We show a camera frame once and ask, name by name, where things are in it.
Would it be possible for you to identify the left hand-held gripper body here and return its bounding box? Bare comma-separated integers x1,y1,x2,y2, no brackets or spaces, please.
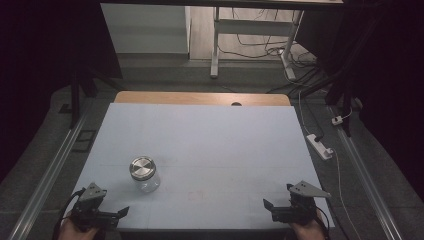
70,182,117,232

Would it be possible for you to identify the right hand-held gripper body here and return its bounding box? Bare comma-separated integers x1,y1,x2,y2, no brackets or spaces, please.
283,180,333,224

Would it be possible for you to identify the clear glass jar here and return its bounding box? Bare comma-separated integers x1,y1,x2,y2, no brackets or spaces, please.
130,166,161,194

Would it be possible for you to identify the silver metal jar lid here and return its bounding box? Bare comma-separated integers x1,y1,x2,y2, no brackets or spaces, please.
128,155,157,182

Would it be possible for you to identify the person's right hand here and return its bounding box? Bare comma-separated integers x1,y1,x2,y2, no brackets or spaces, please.
289,213,329,240

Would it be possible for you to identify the person's left hand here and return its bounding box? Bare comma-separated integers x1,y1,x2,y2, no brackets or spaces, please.
58,216,101,240

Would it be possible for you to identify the white power strip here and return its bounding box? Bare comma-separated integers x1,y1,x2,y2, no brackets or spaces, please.
306,133,335,161

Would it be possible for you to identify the black metal stand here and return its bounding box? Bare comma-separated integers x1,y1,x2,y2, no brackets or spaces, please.
67,64,116,130
324,63,356,138

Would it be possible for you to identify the black curtain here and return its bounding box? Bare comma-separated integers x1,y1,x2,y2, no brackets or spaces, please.
295,0,424,193
0,0,124,185

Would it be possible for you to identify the white cabinet panel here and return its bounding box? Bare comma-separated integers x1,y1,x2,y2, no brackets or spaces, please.
100,3,192,55

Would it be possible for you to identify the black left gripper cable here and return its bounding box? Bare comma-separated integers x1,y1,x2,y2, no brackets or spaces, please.
52,187,87,240

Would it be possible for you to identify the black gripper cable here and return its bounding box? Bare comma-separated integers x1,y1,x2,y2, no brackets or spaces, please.
52,187,87,240
314,205,332,236

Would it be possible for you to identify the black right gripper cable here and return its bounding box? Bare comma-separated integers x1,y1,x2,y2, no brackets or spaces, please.
314,205,332,236

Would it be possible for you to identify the thin white floor cable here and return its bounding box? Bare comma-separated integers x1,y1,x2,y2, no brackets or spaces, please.
297,90,363,240

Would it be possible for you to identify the aluminium floor rail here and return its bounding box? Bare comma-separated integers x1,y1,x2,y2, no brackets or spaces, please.
7,108,93,240
327,105,405,240

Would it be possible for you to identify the black rectangular floor bracket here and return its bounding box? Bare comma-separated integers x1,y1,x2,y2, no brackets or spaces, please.
71,129,98,154

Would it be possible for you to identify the tangle of black floor cables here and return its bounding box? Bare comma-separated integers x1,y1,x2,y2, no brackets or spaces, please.
218,8,329,98

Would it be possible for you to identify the white metal desk frame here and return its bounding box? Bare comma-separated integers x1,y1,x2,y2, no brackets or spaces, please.
209,6,305,81

